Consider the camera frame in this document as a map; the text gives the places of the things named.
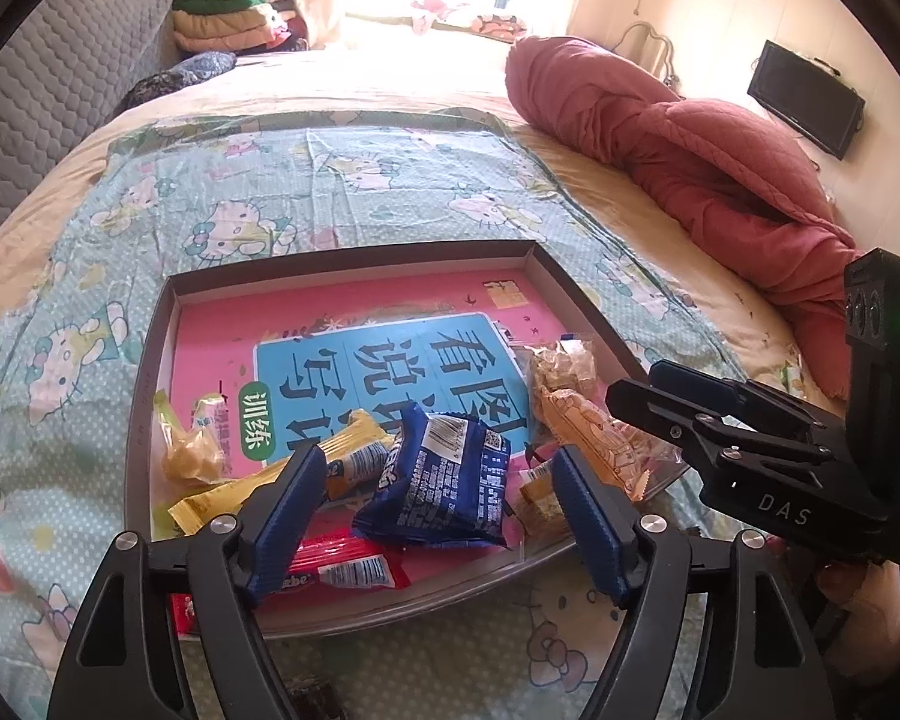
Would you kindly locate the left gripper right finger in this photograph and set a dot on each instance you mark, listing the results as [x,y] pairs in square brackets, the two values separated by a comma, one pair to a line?
[602,520]

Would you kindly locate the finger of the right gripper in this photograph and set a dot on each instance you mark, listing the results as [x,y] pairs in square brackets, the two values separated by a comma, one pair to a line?
[667,427]
[727,393]

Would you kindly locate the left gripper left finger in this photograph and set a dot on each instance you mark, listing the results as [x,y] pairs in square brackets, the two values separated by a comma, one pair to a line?
[274,519]

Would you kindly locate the orange snack packet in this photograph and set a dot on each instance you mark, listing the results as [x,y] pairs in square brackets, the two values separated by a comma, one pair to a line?
[619,454]

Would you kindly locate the blue snack packet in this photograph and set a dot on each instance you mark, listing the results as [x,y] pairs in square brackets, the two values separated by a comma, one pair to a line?
[442,486]

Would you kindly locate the small dark chocolate packet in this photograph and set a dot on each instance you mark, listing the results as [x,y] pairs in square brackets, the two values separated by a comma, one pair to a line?
[314,698]

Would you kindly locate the person's right hand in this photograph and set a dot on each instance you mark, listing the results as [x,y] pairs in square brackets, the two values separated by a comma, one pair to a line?
[868,647]

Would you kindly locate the yellow green candy on sheet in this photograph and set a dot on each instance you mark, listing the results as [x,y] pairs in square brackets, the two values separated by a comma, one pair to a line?
[790,375]

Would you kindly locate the small square cake packet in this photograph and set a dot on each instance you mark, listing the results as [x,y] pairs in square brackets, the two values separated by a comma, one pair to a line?
[536,505]

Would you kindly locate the red candy bar wrapper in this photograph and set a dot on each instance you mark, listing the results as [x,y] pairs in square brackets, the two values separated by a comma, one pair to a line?
[328,565]

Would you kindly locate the small yellow green packet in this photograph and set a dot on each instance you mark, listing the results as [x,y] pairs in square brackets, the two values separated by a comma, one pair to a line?
[195,455]

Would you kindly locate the shallow grey cardboard tray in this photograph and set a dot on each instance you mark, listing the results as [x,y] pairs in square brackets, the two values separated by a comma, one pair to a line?
[149,495]

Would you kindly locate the round pastry clear wrapper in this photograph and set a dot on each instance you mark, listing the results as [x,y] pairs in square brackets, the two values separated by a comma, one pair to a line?
[565,364]

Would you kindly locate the pink and blue book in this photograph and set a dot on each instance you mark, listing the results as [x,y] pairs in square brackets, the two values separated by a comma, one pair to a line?
[292,364]

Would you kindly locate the red quilted duvet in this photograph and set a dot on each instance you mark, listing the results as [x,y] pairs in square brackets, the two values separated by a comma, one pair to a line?
[742,189]

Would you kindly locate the Hello Kitty blue blanket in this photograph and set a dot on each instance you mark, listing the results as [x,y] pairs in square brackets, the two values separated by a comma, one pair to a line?
[184,196]

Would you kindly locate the beige bed sheet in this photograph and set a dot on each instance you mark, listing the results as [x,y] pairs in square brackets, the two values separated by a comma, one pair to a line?
[417,74]

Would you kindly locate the dark patterned cloth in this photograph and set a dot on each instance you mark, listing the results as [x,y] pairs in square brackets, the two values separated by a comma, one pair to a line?
[192,71]

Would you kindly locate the clothes on window sill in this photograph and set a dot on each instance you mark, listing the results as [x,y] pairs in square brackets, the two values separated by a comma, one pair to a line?
[437,14]

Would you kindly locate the grey quilted headboard cover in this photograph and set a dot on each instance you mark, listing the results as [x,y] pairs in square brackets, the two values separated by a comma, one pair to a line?
[66,72]

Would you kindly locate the stack of folded clothes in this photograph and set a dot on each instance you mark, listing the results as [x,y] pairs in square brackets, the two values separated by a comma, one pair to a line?
[238,26]

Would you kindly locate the black wall television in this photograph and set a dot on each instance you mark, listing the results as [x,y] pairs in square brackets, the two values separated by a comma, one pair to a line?
[808,97]

